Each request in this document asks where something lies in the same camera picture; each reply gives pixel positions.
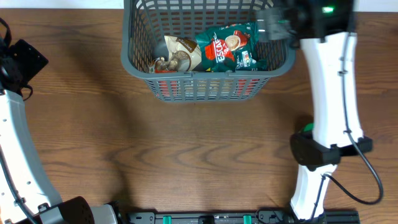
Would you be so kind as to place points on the grey plastic lattice basket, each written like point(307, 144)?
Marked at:
point(146, 22)

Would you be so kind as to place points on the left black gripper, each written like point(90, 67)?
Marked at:
point(30, 57)

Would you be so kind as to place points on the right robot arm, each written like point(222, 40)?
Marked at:
point(325, 32)

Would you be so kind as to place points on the orange spaghetti pasta packet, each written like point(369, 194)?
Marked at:
point(206, 89)

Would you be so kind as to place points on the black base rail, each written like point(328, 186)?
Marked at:
point(260, 217)

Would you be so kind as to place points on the green Nescafe coffee bag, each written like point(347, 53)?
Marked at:
point(230, 48)

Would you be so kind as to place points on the beige brown snack pouch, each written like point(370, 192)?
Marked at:
point(175, 54)

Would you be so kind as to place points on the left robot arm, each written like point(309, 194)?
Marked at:
point(27, 194)

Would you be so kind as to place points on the green lidded jar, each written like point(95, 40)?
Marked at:
point(308, 127)

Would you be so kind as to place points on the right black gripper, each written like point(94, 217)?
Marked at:
point(273, 23)

